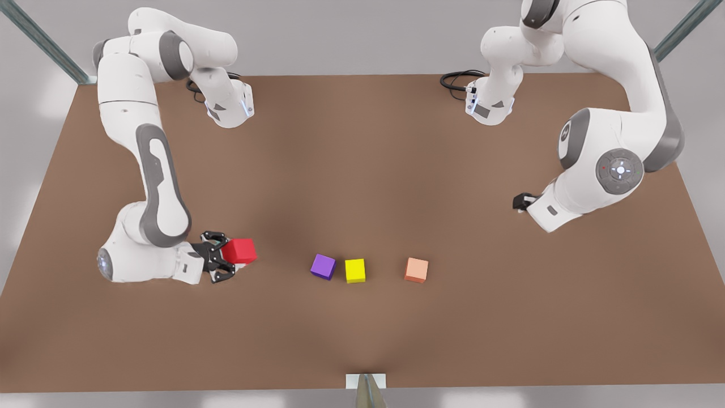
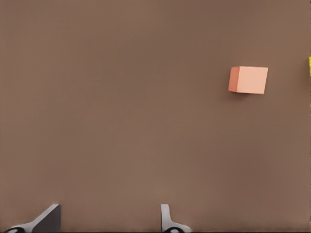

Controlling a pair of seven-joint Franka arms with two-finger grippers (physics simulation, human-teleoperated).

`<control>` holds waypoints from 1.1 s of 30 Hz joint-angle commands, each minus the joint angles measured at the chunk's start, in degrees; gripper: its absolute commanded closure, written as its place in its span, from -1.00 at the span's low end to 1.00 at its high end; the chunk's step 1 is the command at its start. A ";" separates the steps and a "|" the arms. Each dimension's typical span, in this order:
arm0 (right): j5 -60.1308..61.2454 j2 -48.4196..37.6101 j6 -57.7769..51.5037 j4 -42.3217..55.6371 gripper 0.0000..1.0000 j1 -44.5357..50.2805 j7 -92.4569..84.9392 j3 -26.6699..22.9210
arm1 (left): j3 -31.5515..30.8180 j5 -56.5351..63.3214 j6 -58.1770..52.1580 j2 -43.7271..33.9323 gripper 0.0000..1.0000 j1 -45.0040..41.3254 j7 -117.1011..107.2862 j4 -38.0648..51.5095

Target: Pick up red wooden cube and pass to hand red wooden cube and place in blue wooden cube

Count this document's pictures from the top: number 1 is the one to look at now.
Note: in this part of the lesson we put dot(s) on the red wooden cube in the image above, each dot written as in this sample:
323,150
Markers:
240,250

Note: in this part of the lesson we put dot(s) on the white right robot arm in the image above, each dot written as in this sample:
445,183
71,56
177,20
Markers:
160,187

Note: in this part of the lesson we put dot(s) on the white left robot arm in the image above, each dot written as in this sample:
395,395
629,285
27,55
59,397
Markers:
600,164

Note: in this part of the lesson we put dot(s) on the purple wooden cube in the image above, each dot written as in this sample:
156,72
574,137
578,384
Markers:
323,266

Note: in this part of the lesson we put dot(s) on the orange wooden cube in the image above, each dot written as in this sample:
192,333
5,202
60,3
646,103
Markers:
416,270

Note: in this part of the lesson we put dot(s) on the yellow wooden cube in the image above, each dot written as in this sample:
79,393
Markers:
355,270

